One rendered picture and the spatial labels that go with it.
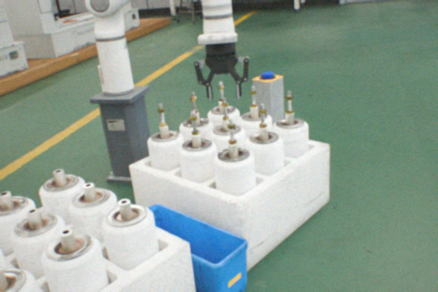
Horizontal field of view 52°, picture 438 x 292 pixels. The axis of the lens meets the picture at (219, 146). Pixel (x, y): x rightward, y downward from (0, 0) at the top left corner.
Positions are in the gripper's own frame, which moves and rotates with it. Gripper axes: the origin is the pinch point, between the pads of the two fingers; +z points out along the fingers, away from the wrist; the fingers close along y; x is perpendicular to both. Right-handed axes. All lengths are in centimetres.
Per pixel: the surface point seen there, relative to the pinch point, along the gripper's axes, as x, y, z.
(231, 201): 25.0, -1.5, 17.3
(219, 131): 1.0, 2.1, 9.8
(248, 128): -5.0, -5.5, 11.6
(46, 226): 44, 31, 10
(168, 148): 6.7, 15.0, 11.6
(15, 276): 58, 29, 10
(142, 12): -555, 153, 30
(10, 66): -173, 154, 22
